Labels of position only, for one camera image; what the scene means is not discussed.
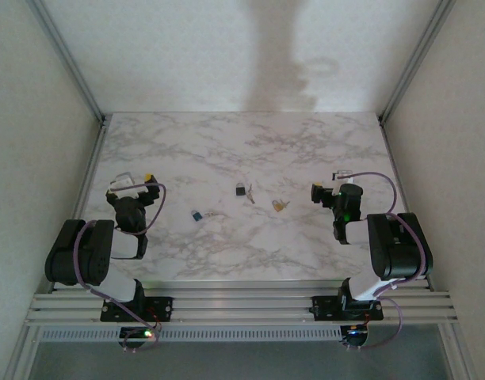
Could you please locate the aluminium frame post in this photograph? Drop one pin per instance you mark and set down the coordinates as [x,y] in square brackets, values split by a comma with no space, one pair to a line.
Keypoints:
[416,59]
[22,356]
[460,356]
[69,59]

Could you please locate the black padlock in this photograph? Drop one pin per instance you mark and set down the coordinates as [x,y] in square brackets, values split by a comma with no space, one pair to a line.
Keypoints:
[240,192]

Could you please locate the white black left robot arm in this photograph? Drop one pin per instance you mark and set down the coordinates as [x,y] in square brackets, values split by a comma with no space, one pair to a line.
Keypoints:
[80,253]

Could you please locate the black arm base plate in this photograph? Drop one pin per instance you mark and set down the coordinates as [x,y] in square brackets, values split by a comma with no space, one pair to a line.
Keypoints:
[323,308]
[163,308]

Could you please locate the black controller board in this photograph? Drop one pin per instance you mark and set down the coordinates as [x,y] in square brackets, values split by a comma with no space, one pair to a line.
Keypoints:
[355,336]
[137,335]

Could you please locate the blue padlock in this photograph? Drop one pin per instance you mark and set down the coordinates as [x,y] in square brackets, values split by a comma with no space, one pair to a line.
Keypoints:
[197,216]

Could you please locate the brass padlock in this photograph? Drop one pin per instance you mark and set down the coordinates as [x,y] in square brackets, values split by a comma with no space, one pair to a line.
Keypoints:
[278,206]

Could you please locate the wide aluminium base rail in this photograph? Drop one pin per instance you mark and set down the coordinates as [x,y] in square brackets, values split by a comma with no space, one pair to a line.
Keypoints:
[242,301]

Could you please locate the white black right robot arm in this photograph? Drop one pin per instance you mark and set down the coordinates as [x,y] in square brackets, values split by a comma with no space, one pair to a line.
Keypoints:
[401,253]

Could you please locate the narrow aluminium table rail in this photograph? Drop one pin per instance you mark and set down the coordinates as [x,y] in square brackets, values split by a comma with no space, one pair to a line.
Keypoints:
[85,198]

